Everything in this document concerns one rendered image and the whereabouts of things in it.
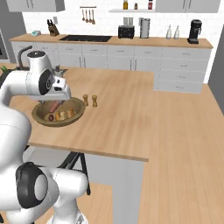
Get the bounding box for reddish brown sausage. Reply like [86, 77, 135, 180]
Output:
[49, 100, 61, 115]

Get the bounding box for rail with hanging wooden tools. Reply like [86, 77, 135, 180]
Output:
[79, 5, 97, 25]

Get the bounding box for black coffee machine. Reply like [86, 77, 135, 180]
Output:
[186, 18, 203, 45]

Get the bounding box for wooden knife block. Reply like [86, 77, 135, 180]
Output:
[46, 18, 60, 38]

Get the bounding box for dark grey fridge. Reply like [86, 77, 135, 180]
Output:
[207, 40, 224, 108]

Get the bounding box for wooden pepper shaker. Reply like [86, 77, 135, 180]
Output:
[91, 94, 99, 109]

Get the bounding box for grey wall cupboards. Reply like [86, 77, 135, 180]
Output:
[5, 0, 66, 13]
[154, 0, 221, 14]

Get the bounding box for black hob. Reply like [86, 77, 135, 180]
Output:
[59, 34, 113, 43]

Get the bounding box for black toaster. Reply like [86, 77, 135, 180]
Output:
[117, 24, 136, 39]

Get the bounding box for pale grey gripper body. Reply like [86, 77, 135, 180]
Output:
[30, 86, 73, 103]

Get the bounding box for grey base cupboard run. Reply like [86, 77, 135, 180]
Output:
[10, 40, 212, 95]

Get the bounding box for clear glass bottle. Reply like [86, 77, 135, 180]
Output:
[173, 24, 181, 40]
[165, 24, 173, 40]

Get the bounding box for brown wooden bowl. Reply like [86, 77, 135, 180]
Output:
[31, 96, 88, 128]

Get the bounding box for black sink tap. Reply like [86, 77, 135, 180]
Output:
[17, 45, 34, 70]

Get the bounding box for white wall shelf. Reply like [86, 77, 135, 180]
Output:
[108, 8, 157, 13]

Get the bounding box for grey built-in oven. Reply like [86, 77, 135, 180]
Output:
[0, 27, 11, 64]

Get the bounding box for grey canister pair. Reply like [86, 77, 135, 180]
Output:
[122, 16, 134, 26]

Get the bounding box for small grey soap dispenser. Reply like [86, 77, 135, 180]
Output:
[54, 65, 66, 78]

